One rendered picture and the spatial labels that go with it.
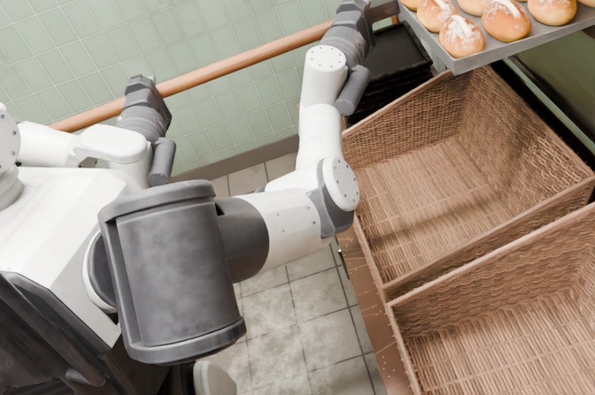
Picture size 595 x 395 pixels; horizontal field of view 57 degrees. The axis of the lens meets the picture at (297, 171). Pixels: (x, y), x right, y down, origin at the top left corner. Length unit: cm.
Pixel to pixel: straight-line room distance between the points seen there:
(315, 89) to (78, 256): 50
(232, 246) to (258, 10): 195
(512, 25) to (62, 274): 74
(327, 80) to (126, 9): 160
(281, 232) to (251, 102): 204
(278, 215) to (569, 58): 79
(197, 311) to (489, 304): 90
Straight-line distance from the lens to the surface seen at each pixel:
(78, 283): 57
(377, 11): 112
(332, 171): 70
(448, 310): 126
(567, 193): 122
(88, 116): 117
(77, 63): 254
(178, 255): 48
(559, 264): 128
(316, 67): 89
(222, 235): 52
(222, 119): 265
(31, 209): 62
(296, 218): 63
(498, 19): 97
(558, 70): 126
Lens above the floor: 171
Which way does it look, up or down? 40 degrees down
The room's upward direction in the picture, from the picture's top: 21 degrees counter-clockwise
